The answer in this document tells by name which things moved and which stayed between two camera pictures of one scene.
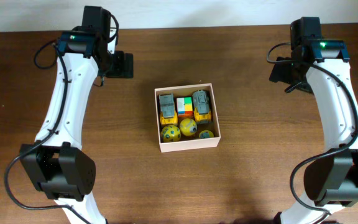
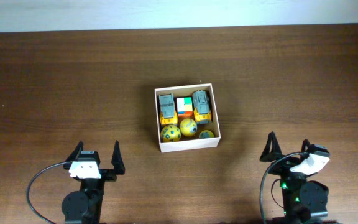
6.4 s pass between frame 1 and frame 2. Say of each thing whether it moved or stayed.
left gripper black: moved
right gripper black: moved
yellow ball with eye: stayed
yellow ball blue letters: stayed
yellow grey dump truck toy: stayed
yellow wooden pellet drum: stayed
